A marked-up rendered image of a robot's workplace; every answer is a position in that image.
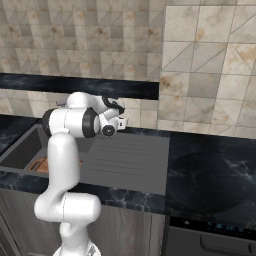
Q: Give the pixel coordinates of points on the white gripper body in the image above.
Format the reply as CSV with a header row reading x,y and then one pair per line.
x,y
122,124

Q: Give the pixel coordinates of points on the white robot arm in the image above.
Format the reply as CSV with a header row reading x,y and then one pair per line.
x,y
63,156

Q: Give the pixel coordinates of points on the grey sink with drainboard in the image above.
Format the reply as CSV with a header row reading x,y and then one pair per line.
x,y
126,160

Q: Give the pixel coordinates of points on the brown wooden cutting board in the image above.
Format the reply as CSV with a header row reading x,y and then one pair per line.
x,y
40,165

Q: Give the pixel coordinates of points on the grey wooden cupboard door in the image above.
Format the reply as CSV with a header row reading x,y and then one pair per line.
x,y
123,233

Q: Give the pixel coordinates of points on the narrow grey cupboard panel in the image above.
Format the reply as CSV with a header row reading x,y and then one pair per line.
x,y
158,235

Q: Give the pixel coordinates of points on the dark grey dishwasher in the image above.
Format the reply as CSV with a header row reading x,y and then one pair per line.
x,y
186,240

